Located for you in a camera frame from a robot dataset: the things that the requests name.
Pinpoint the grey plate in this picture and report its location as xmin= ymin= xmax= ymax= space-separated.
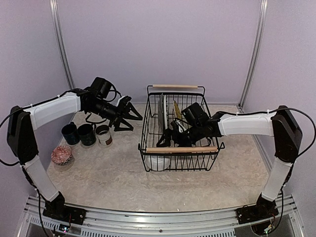
xmin=158 ymin=93 xmax=165 ymax=131

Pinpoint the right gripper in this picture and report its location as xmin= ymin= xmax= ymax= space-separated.
xmin=157 ymin=122 xmax=204 ymax=155

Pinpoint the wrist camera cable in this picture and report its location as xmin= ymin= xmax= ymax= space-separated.
xmin=217 ymin=107 xmax=315 ymax=158
xmin=85 ymin=85 xmax=123 ymax=124

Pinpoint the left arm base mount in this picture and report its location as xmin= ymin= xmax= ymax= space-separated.
xmin=43 ymin=206 xmax=86 ymax=225

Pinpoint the navy blue mug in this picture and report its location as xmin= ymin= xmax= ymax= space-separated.
xmin=61 ymin=122 xmax=80 ymax=146

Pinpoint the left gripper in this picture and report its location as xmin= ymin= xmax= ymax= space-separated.
xmin=88 ymin=99 xmax=143 ymax=131

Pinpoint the white cup with wood band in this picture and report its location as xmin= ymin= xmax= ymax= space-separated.
xmin=95 ymin=125 xmax=113 ymax=147

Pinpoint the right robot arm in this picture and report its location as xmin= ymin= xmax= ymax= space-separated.
xmin=153 ymin=103 xmax=302 ymax=219

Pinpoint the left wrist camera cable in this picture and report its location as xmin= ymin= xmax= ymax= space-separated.
xmin=85 ymin=85 xmax=123 ymax=124

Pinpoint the dark green mug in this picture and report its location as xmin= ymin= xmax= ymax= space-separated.
xmin=78 ymin=123 xmax=96 ymax=146

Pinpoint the right aluminium corner post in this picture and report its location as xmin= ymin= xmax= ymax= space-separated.
xmin=238 ymin=0 xmax=268 ymax=109

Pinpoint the left aluminium corner post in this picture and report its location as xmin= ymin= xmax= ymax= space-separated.
xmin=49 ymin=0 xmax=75 ymax=89

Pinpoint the gold patterned plate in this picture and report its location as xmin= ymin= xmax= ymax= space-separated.
xmin=173 ymin=100 xmax=183 ymax=121

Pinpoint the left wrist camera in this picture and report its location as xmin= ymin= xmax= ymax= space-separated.
xmin=116 ymin=95 xmax=131 ymax=113

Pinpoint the aluminium corner post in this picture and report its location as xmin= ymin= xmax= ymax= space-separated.
xmin=238 ymin=0 xmax=268 ymax=109
xmin=49 ymin=0 xmax=75 ymax=89

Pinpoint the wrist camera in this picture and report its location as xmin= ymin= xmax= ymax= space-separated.
xmin=171 ymin=120 xmax=187 ymax=133
xmin=116 ymin=95 xmax=131 ymax=113

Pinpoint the black wire dish rack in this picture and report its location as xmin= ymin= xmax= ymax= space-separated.
xmin=138 ymin=91 xmax=225 ymax=172

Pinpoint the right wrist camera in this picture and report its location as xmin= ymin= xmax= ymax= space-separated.
xmin=171 ymin=120 xmax=187 ymax=133

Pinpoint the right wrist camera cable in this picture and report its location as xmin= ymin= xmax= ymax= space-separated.
xmin=217 ymin=107 xmax=315 ymax=158

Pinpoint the blue white patterned bowl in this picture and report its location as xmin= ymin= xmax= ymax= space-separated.
xmin=51 ymin=145 xmax=73 ymax=165

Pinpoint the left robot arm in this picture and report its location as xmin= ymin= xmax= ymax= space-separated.
xmin=7 ymin=77 xmax=142 ymax=220

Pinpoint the rear wooden rack handle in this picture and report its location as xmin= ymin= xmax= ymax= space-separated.
xmin=153 ymin=84 xmax=198 ymax=89

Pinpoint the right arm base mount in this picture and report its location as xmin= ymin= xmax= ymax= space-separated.
xmin=236 ymin=195 xmax=279 ymax=224

